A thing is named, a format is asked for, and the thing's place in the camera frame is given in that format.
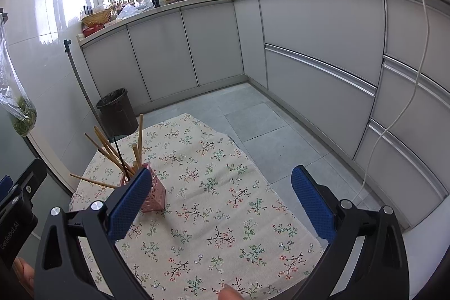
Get black pole with clamp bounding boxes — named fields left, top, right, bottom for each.
left=63, top=39, right=106, bottom=135

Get person's left hand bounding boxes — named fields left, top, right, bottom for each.
left=12, top=257, right=36, bottom=297

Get clear plastic bag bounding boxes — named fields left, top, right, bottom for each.
left=116, top=4, right=141, bottom=20

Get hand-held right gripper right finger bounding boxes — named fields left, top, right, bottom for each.
left=290, top=164, right=410, bottom=300

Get woven basket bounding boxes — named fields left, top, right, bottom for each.
left=81, top=9, right=112, bottom=27

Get plastic bag with greens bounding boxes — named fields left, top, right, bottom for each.
left=0, top=13, right=37, bottom=137

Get small potted plants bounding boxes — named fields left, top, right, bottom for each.
left=107, top=0, right=146, bottom=10

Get white kitchen cabinets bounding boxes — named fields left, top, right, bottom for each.
left=78, top=0, right=450, bottom=228

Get black chopstick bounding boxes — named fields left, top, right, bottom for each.
left=113, top=137, right=133, bottom=178

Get pink perforated utensil holder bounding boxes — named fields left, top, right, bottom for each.
left=120, top=162, right=166, bottom=213

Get bunch of wooden chopsticks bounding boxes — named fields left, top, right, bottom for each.
left=69, top=114, right=145, bottom=190

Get red plastic basket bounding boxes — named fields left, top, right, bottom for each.
left=82, top=24, right=105, bottom=37

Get person's right hand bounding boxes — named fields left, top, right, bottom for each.
left=218, top=284, right=241, bottom=300

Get white power cable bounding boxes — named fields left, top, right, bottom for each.
left=359, top=0, right=431, bottom=197

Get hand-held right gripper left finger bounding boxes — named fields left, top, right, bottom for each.
left=33, top=166, right=157, bottom=300

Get floral tablecloth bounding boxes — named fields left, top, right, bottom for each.
left=68, top=113, right=326, bottom=300

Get dark trash bin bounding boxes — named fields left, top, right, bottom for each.
left=96, top=87, right=139, bottom=138

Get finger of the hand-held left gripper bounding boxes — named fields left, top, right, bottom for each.
left=0, top=175, right=14, bottom=203
left=5, top=157, right=47, bottom=206

